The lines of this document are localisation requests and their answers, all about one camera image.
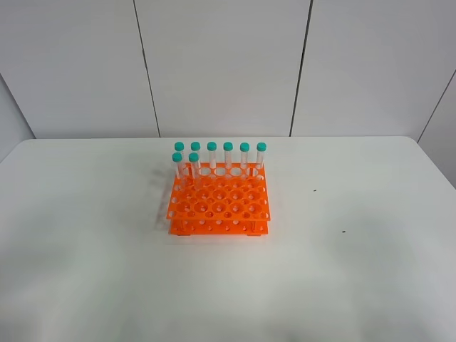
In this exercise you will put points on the teal-capped test tube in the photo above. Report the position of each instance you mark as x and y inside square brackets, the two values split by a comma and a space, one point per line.
[196, 169]

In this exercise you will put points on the orange plastic test tube rack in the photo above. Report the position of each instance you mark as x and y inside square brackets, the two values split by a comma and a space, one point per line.
[220, 201]

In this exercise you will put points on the second row left tube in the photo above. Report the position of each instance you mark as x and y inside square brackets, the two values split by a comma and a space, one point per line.
[180, 167]

